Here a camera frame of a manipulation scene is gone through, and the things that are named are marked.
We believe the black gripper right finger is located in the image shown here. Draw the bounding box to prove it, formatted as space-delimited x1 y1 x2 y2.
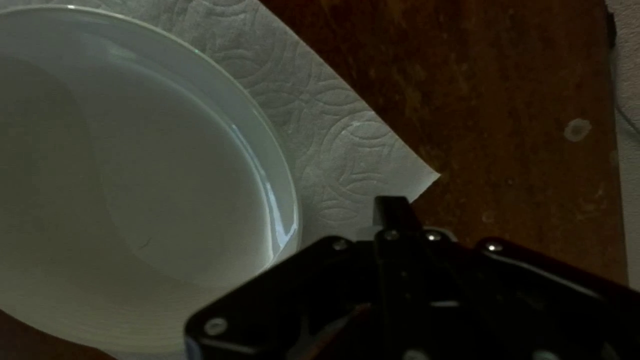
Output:
421 230 640 360

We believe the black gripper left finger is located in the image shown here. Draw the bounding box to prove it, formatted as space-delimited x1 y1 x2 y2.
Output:
373 195 428 360

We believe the white round plate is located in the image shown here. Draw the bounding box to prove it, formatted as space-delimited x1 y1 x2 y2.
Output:
0 4 299 356

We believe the white paper towel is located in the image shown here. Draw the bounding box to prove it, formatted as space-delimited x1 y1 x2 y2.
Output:
0 0 438 240

